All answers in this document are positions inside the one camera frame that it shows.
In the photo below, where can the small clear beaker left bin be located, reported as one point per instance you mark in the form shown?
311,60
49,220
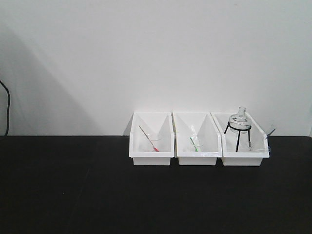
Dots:
153,137

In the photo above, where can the small clear beaker bin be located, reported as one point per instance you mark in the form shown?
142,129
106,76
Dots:
153,137
196,138

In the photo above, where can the white left storage bin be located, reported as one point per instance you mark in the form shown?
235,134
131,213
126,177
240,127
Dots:
140,150

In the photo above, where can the white storage bin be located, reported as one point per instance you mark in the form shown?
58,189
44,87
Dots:
140,150
245,156
206,129

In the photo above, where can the red-tipped pipette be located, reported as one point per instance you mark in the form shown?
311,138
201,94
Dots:
153,146

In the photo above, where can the small clear beaker middle bin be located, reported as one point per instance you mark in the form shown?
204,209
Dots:
196,138

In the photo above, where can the white middle storage bin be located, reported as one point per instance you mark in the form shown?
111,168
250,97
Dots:
206,129

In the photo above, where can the green-tipped pipette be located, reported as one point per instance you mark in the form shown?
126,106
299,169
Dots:
194,145

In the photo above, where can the clear round-bottom glass flask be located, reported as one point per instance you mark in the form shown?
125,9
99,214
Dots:
239,121

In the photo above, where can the white right storage bin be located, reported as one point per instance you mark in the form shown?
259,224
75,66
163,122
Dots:
245,156

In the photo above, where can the black wire tripod stand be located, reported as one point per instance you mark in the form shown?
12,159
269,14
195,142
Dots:
239,130

